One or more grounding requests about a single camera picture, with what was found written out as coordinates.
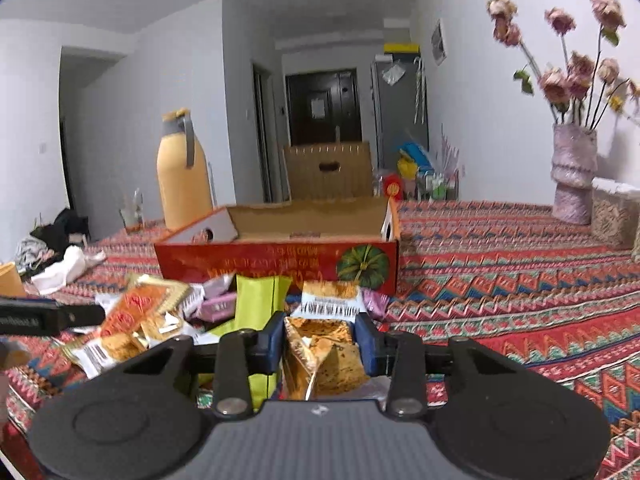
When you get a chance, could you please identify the wire rack with bottles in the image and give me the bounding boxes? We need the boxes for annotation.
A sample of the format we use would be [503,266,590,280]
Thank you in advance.
[416,168,459,202]

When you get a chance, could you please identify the pink snack packet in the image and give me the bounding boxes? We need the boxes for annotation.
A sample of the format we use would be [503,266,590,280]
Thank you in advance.
[190,292,238,324]

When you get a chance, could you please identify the orange red snack packet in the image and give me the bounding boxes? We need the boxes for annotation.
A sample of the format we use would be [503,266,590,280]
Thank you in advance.
[98,274,191,337]

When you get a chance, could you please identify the dried pink roses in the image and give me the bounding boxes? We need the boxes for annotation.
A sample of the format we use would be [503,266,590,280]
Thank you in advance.
[486,0,639,131]

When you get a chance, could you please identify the red cardboard snack box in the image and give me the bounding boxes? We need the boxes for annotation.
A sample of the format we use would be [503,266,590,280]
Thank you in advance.
[154,196,400,296]

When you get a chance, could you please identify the patterned red tablecloth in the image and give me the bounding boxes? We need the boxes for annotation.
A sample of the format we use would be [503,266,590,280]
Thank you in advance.
[1,202,639,479]

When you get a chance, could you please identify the grey refrigerator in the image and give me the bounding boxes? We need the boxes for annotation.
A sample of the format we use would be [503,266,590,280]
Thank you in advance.
[371,53,430,170]

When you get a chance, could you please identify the white crumpled cloth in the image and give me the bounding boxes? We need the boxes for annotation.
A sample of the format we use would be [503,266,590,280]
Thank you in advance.
[30,246,106,296]

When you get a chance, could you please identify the green snack bar packet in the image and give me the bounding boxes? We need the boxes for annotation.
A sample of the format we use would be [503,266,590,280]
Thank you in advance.
[208,276,292,411]

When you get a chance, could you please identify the small cracker packet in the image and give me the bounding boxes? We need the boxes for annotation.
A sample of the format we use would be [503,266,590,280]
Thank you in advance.
[63,334,148,379]

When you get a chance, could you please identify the wooden chair back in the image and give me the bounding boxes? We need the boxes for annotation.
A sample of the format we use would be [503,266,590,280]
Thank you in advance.
[283,142,373,200]

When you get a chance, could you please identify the glass cup with drink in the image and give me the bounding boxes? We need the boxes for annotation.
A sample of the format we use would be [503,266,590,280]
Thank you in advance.
[119,188,144,233]

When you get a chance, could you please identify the clear cracker packet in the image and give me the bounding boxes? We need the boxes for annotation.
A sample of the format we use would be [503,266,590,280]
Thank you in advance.
[282,316,370,401]

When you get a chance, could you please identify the yellow mug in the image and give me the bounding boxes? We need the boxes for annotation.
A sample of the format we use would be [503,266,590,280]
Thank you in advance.
[0,261,27,298]

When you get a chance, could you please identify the dark entrance door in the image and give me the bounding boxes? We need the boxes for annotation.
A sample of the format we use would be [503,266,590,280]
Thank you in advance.
[285,68,362,146]

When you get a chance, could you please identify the wall electrical panel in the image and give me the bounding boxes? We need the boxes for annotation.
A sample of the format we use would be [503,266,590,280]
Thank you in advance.
[431,20,447,65]

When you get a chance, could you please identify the white barcode cracker packet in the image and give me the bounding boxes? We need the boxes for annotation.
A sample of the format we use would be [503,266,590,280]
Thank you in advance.
[291,281,367,322]

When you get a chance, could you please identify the pink textured vase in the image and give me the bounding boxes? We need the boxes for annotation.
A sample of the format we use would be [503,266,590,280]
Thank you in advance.
[551,122,598,226]

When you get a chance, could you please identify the yellow box on fridge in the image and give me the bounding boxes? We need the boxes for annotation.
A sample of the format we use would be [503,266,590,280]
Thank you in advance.
[383,42,420,55]

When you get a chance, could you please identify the clear plastic storage jar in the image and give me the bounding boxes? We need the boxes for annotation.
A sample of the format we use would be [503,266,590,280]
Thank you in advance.
[591,177,639,249]

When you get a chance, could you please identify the floral ceramic vase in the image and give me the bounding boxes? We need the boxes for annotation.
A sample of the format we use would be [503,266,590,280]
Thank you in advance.
[631,221,640,263]

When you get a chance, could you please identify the yellow thermos jug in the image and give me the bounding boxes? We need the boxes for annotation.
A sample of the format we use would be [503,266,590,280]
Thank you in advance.
[156,107,214,231]

